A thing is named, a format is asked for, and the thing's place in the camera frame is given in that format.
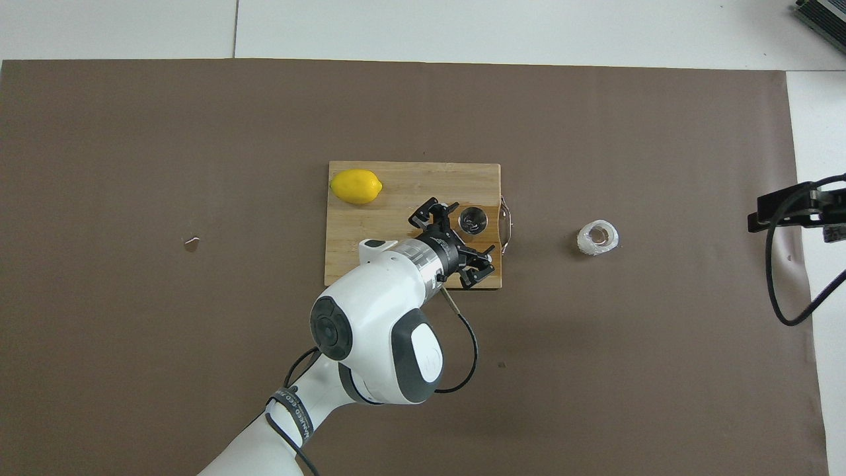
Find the stainless steel double jigger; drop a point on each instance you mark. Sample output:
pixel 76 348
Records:
pixel 473 221

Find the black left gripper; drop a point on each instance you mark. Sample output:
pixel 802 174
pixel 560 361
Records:
pixel 446 251

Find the wooden cutting board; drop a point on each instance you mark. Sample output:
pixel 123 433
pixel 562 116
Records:
pixel 357 231

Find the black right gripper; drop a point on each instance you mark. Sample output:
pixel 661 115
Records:
pixel 834 205

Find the brown paper table cover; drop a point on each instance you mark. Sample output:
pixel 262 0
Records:
pixel 132 363

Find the white tape roll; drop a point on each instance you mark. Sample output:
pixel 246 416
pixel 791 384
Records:
pixel 585 241

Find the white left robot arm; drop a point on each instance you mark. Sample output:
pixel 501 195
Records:
pixel 370 317

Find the small liquid puddle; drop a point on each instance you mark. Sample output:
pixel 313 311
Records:
pixel 192 244

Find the grey ribbed device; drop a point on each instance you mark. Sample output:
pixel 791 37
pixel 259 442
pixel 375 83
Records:
pixel 826 16

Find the yellow lemon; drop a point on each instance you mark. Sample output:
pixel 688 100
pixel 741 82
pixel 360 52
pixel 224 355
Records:
pixel 355 187

